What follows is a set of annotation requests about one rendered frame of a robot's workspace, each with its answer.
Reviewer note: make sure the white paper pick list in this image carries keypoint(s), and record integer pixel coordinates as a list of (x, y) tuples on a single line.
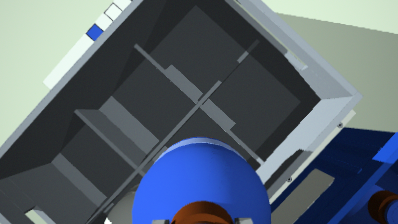
[(107, 17)]

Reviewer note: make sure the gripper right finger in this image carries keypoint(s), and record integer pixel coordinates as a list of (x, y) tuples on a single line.
[(243, 221)]

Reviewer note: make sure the blue divided crate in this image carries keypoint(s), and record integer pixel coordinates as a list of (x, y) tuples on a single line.
[(338, 177)]

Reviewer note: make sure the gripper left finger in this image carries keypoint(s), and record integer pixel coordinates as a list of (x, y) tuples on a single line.
[(161, 221)]

